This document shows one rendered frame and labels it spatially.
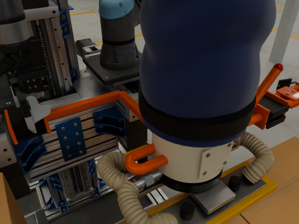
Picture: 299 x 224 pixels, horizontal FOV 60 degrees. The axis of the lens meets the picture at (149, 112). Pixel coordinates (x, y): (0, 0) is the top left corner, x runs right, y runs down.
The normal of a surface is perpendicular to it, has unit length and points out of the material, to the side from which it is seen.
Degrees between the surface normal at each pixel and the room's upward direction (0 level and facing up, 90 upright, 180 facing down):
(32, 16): 90
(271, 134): 0
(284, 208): 0
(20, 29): 90
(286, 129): 0
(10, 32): 89
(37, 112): 73
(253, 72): 83
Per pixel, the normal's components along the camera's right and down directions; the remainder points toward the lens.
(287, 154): 0.00, -0.82
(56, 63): 0.51, 0.50
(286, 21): -0.87, 0.29
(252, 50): 0.64, 0.19
